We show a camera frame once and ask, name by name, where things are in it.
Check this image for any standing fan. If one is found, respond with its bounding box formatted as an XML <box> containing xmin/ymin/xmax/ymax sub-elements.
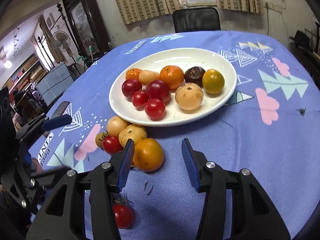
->
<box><xmin>51</xmin><ymin>31</ymin><xmax>75</xmax><ymax>62</ymax></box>

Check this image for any person's left hand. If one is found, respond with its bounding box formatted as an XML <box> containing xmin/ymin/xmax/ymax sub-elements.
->
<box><xmin>31</xmin><ymin>158</ymin><xmax>43</xmax><ymax>172</ymax></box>

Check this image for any yellow spotted round fruit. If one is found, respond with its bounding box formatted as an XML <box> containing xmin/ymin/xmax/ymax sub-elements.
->
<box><xmin>118</xmin><ymin>124</ymin><xmax>148</xmax><ymax>147</ymax></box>

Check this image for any pale yellow round fruit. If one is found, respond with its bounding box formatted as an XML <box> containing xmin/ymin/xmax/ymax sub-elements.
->
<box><xmin>106</xmin><ymin>115</ymin><xmax>130</xmax><ymax>137</ymax></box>

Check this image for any yellow green citrus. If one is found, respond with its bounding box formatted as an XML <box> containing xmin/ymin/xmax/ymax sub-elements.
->
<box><xmin>202</xmin><ymin>69</ymin><xmax>225</xmax><ymax>94</ymax></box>

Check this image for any blue patterned tablecloth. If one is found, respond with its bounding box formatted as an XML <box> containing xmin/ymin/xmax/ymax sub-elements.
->
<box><xmin>30</xmin><ymin>31</ymin><xmax>319</xmax><ymax>239</ymax></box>

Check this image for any red cherry tomato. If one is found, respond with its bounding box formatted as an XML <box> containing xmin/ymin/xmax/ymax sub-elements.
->
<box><xmin>131</xmin><ymin>89</ymin><xmax>149</xmax><ymax>108</ymax></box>
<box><xmin>144</xmin><ymin>99</ymin><xmax>166</xmax><ymax>120</ymax></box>

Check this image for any tan streaked round fruit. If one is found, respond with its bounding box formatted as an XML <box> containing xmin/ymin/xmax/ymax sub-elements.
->
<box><xmin>175</xmin><ymin>83</ymin><xmax>203</xmax><ymax>111</ymax></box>

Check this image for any smooth orange fruit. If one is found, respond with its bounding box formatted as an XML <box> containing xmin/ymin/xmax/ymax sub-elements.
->
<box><xmin>133</xmin><ymin>138</ymin><xmax>164</xmax><ymax>172</ymax></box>

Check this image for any small tan longan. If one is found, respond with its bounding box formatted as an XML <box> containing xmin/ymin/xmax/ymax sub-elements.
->
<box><xmin>95</xmin><ymin>132</ymin><xmax>107</xmax><ymax>148</ymax></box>

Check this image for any dark red plum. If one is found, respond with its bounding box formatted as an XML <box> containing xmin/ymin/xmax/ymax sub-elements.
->
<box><xmin>121</xmin><ymin>79</ymin><xmax>142</xmax><ymax>100</ymax></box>

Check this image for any fallen stemmed red tomato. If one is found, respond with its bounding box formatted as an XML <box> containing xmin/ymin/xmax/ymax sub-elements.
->
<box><xmin>113</xmin><ymin>198</ymin><xmax>134</xmax><ymax>229</ymax></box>

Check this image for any red cherry tomato front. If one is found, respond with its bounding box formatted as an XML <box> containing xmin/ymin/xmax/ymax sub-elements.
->
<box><xmin>144</xmin><ymin>99</ymin><xmax>166</xmax><ymax>120</ymax></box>

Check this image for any black office chair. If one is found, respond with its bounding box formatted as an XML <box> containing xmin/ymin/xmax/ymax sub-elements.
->
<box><xmin>172</xmin><ymin>7</ymin><xmax>221</xmax><ymax>33</ymax></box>

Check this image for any dark framed picture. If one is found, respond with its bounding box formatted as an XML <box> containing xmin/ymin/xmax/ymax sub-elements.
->
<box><xmin>62</xmin><ymin>0</ymin><xmax>110</xmax><ymax>65</ymax></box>

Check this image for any large pale yellow fruit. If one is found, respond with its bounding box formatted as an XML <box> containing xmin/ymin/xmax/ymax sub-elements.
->
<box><xmin>138</xmin><ymin>70</ymin><xmax>159</xmax><ymax>86</ymax></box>

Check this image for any white oval plate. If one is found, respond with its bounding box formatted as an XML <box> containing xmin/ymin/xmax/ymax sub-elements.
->
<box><xmin>109</xmin><ymin>48</ymin><xmax>237</xmax><ymax>127</ymax></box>

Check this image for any textured orange mandarin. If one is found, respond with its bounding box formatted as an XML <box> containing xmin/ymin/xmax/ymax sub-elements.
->
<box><xmin>159</xmin><ymin>66</ymin><xmax>184</xmax><ymax>90</ymax></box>

